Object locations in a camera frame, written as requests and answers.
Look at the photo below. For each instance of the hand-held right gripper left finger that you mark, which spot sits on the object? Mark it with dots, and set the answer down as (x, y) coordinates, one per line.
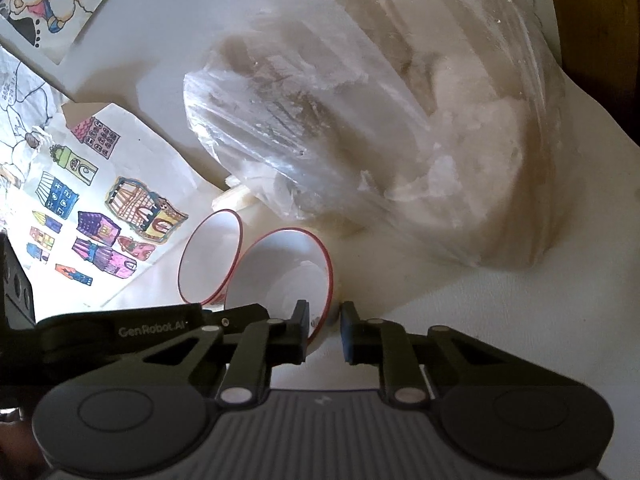
(300, 330)

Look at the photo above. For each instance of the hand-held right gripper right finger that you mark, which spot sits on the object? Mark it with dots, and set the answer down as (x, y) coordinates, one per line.
(347, 335)

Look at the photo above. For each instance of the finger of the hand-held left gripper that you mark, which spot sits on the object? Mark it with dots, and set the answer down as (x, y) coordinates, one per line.
(235, 316)

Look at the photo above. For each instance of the white bowl with red rim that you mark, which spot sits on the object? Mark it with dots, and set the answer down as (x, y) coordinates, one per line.
(285, 275)
(207, 260)

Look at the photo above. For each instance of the white stick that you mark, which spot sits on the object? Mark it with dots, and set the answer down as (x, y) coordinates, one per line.
(240, 197)

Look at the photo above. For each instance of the white printed tablecloth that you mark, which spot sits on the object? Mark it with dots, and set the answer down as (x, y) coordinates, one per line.
(475, 315)

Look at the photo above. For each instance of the coloured houses drawing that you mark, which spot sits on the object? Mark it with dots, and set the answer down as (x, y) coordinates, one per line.
(125, 160)

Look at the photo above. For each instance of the plastic bag of white rolls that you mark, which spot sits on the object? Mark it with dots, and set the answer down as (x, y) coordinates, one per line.
(400, 135)

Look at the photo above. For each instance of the coloured child drawing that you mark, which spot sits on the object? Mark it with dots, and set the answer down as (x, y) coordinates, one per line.
(20, 125)

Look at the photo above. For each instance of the coloured teddy bear drawing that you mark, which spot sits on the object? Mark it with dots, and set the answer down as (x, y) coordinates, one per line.
(50, 0)

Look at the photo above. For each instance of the wooden door frame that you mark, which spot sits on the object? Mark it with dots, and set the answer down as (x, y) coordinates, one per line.
(600, 20)

